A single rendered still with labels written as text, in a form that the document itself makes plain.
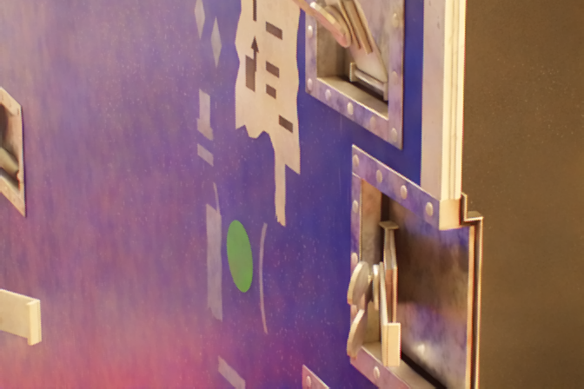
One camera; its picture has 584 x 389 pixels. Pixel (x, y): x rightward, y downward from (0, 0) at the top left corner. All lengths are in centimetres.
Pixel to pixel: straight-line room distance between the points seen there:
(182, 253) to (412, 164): 40
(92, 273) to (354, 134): 56
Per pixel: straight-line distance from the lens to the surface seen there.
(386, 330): 102
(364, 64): 112
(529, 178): 222
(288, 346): 125
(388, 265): 108
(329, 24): 108
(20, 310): 106
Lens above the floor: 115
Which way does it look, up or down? 17 degrees down
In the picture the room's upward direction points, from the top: straight up
